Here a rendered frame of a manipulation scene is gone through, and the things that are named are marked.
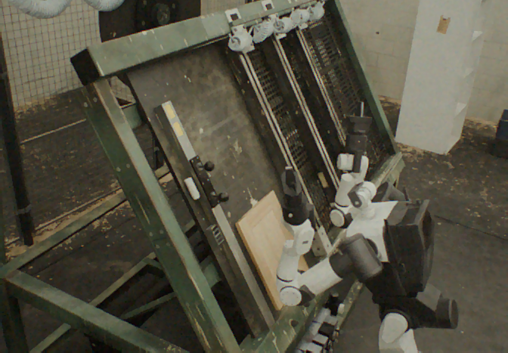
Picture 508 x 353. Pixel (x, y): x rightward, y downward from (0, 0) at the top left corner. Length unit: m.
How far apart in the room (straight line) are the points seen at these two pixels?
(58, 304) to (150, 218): 0.84
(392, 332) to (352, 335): 1.29
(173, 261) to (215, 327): 0.27
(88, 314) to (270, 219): 0.87
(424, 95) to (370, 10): 1.99
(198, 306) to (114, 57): 0.87
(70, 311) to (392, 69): 5.93
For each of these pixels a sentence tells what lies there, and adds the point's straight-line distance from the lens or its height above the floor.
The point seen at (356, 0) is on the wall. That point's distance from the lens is 7.54.
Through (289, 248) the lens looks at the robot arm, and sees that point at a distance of 1.79.
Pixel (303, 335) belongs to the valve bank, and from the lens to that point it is 2.32.
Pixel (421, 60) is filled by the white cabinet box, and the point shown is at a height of 0.97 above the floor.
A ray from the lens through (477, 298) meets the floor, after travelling 4.00.
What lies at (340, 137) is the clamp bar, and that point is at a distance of 2.87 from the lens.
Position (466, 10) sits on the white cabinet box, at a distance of 5.64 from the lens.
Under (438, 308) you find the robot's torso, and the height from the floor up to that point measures 1.06.
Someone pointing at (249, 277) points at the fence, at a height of 1.09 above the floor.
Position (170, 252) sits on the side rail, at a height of 1.31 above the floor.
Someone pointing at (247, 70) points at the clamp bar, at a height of 1.72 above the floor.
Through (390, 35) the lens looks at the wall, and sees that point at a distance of 7.41.
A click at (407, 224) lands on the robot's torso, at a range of 1.86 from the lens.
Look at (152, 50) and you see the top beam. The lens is 1.85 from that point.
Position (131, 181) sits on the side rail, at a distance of 1.74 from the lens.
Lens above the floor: 2.37
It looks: 27 degrees down
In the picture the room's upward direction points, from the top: 3 degrees clockwise
